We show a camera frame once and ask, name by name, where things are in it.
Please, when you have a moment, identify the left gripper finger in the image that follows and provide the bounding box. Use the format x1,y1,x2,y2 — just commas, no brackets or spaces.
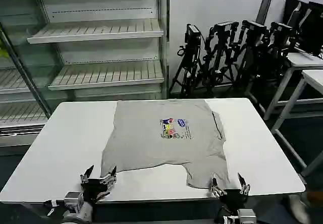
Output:
80,164,95,184
100,165,118,188

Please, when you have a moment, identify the white empty shelving unit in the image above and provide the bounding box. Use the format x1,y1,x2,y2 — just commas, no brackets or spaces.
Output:
26,0,170,101

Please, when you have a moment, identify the grey printed t-shirt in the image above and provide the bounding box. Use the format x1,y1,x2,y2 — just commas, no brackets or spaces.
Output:
100,99,231,190

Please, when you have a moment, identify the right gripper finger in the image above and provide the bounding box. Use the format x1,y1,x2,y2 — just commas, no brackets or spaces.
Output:
237,172,251,195
210,177,227,197

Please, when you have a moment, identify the black monitor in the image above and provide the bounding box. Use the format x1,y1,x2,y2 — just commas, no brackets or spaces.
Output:
284,0,310,32
299,1,323,56

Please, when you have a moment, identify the glass-sided shelving unit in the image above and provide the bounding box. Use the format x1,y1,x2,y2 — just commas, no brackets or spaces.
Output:
0,0,55,149

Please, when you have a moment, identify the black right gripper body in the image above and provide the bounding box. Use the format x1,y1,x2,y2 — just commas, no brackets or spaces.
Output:
220,188,247,210

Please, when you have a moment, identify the grey slanted metal post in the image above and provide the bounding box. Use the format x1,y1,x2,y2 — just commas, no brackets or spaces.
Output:
254,0,278,29

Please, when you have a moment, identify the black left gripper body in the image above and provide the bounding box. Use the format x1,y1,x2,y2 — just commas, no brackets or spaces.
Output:
81,178,112,202

